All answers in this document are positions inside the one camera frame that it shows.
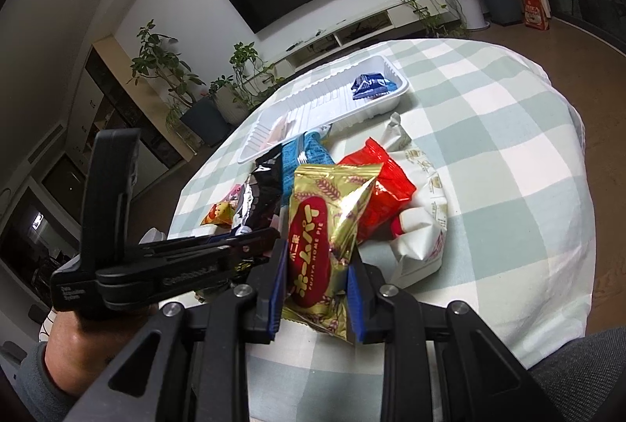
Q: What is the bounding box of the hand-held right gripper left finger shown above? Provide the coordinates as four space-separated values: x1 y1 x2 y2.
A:
95 239 289 422

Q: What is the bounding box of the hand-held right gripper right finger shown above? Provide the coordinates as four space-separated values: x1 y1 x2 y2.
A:
342 251 558 422

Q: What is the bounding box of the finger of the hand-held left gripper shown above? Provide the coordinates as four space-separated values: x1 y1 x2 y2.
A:
147 251 273 303
138 228 281 257

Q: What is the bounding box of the orange yellow snack packet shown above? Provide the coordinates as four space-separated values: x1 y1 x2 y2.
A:
200 201 236 227

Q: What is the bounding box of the black snack packet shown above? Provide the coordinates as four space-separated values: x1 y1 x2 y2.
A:
230 143 284 237

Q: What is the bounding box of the gold snack packet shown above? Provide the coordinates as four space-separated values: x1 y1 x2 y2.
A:
281 162 385 345

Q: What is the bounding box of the large white snack packet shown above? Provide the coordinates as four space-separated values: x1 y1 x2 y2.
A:
381 111 450 288

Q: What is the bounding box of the red snack packet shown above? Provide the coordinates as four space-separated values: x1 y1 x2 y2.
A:
337 137 417 247

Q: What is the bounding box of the light blue snack packet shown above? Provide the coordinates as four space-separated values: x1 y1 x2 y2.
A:
281 131 336 208

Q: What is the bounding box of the white plastic tray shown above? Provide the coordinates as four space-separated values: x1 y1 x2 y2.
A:
238 54 410 166

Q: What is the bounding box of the person's left hand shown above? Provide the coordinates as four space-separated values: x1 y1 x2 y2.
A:
43 305 158 396

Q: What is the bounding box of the built-in display cabinet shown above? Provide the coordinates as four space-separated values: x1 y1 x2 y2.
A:
83 36 192 169

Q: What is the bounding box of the small white red packet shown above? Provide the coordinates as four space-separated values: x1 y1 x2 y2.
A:
391 207 431 239

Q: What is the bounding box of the tree plant in dark pot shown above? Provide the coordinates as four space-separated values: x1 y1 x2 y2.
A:
130 18 232 147

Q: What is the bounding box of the small plant in grey pot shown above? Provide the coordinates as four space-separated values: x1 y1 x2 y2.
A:
209 75 251 126

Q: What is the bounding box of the trailing vine plant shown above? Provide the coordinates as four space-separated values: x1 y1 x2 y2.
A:
229 41 287 110

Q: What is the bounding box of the white television cabinet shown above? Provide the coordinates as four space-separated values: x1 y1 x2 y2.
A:
266 0 470 78

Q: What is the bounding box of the dark blue snack packet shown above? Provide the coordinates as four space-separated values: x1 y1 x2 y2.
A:
349 73 398 101

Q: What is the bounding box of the dark grey fabric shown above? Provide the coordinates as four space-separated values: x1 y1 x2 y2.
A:
525 327 626 422

